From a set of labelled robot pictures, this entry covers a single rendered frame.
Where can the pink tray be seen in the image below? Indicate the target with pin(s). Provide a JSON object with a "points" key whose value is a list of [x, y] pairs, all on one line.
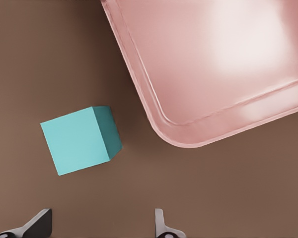
{"points": [[213, 69]]}

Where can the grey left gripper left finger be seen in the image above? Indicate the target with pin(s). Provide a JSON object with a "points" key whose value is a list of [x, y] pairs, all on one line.
{"points": [[37, 224]]}

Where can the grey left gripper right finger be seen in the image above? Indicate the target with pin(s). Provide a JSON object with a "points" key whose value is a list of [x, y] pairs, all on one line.
{"points": [[160, 224]]}

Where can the light blue cube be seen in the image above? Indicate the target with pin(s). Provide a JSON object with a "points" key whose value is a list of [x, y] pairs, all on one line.
{"points": [[77, 142]]}

